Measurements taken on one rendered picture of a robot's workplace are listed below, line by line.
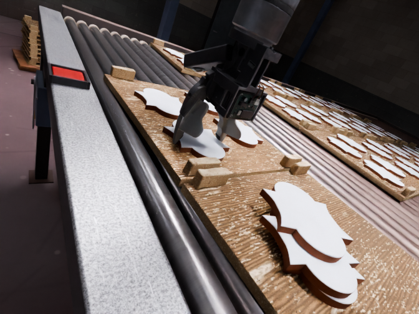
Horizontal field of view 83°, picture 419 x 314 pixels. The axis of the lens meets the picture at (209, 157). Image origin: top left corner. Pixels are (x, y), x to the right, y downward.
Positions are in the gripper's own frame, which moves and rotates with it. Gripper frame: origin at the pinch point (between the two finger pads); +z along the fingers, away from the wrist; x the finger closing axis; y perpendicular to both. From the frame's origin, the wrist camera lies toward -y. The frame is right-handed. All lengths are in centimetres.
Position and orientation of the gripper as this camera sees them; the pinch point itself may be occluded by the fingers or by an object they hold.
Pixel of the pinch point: (197, 138)
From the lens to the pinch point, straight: 46.6
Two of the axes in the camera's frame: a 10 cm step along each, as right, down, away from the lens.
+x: 7.5, -0.3, 6.6
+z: -3.9, 7.9, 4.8
